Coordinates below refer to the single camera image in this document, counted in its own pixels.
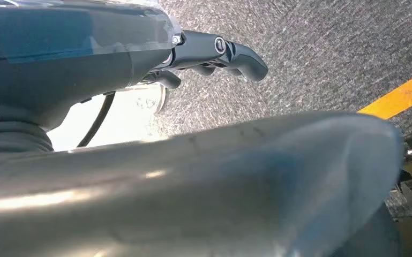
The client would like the grey robot leg shell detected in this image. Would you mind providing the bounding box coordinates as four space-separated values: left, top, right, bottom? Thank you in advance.
0 111 405 257

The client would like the yellow floor tape square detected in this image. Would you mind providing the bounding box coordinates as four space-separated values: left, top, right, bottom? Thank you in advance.
357 67 412 120

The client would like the black camera cable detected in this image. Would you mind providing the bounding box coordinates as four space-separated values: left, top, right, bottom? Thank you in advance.
77 91 116 149

